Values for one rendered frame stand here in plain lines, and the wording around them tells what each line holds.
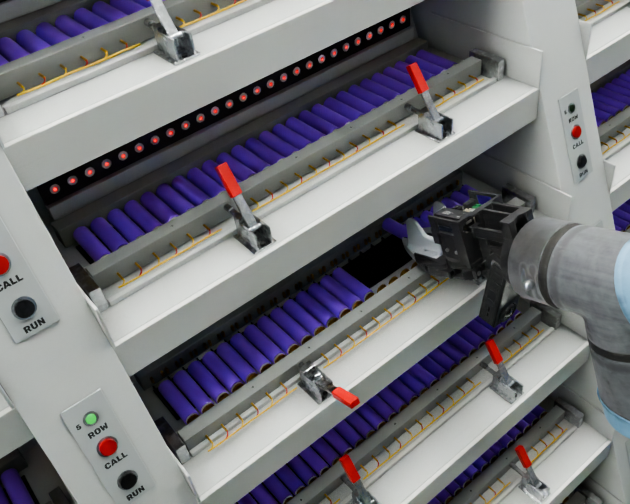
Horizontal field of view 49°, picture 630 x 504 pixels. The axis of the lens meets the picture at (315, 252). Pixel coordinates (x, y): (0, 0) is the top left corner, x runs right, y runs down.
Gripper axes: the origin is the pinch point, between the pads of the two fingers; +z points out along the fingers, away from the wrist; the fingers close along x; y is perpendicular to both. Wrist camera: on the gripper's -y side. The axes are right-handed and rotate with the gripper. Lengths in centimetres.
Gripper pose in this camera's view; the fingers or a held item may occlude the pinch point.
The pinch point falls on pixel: (417, 241)
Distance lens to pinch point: 94.0
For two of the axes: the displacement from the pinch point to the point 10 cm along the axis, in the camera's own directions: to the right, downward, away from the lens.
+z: -5.3, -1.9, 8.3
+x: -7.9, 4.8, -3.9
